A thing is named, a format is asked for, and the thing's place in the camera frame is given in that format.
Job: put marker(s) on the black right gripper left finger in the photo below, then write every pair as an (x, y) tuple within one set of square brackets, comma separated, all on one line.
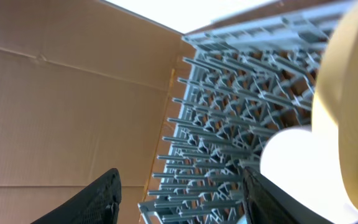
[(98, 203)]

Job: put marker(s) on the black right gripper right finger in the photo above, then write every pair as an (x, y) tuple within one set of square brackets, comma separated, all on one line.
[(266, 203)]

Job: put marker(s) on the grey dishwasher rack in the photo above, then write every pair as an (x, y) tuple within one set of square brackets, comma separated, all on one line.
[(247, 82)]

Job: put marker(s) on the yellow plate with crumbs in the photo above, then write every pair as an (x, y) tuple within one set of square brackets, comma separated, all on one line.
[(335, 103)]

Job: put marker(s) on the pink bowl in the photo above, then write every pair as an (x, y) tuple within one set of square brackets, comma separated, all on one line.
[(307, 168)]

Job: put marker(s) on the brown cardboard side panel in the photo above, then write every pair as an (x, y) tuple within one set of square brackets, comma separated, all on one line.
[(84, 88)]

